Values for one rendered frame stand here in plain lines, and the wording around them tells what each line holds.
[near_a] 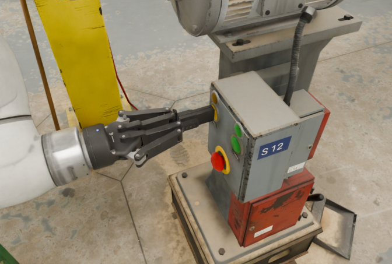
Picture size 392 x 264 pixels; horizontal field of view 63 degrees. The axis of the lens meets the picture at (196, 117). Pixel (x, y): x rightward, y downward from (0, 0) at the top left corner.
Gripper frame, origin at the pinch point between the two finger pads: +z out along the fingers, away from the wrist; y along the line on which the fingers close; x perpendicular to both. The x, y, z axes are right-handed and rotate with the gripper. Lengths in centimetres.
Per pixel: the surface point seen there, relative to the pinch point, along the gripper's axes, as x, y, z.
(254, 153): 0.9, 12.5, 5.1
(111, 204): -107, -59, -23
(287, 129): 4.2, 12.5, 10.9
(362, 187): -107, -15, 106
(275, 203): -49, 0, 28
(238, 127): 4.5, 9.3, 3.6
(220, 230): -77, -11, 15
